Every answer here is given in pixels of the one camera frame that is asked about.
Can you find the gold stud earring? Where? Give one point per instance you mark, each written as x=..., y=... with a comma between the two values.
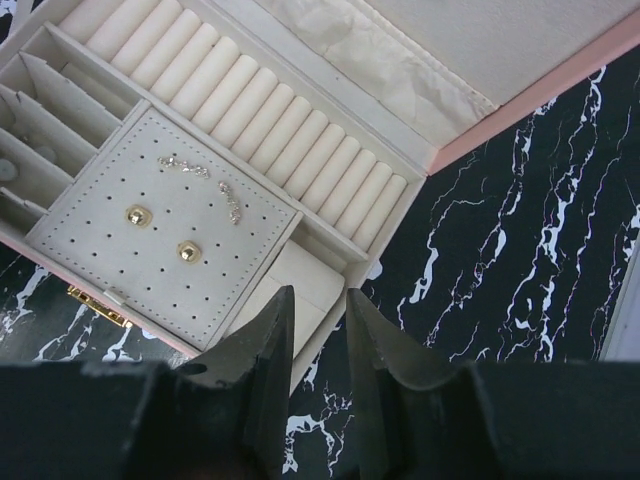
x=188, y=252
x=138, y=216

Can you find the crystal drop earring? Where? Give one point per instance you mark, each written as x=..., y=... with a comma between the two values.
x=232, y=202
x=172, y=162

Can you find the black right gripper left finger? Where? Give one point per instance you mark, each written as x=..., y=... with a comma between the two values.
x=222, y=415

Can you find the pink jewelry box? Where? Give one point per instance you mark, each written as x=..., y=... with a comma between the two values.
x=325, y=117

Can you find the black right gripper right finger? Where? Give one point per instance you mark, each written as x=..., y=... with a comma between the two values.
x=420, y=416

